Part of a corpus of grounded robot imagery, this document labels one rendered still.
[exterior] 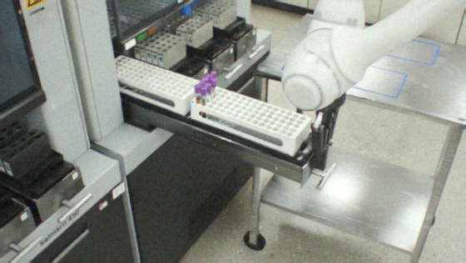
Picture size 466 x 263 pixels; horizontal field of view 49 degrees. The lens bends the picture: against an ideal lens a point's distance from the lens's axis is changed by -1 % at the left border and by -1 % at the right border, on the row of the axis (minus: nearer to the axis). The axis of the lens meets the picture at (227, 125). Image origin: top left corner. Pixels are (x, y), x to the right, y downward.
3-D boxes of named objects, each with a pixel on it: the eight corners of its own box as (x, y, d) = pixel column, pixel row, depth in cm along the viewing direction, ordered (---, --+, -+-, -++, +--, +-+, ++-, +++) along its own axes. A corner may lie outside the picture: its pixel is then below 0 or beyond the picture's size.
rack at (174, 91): (101, 88, 148) (97, 69, 144) (123, 72, 155) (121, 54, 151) (184, 119, 135) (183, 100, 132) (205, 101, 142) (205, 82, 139)
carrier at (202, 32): (208, 35, 171) (207, 18, 167) (213, 36, 170) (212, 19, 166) (187, 49, 163) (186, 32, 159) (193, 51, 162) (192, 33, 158)
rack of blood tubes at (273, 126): (190, 121, 135) (188, 102, 131) (210, 103, 141) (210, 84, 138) (292, 160, 122) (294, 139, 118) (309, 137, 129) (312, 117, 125)
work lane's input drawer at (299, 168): (91, 106, 152) (86, 81, 147) (121, 86, 162) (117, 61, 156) (317, 197, 122) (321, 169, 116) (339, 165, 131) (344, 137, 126)
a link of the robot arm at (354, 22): (315, 46, 114) (297, 74, 104) (322, -22, 104) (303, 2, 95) (364, 56, 110) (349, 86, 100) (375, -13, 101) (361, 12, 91)
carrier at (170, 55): (180, 54, 160) (180, 37, 157) (186, 56, 159) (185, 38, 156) (158, 70, 152) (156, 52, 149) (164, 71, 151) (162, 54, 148)
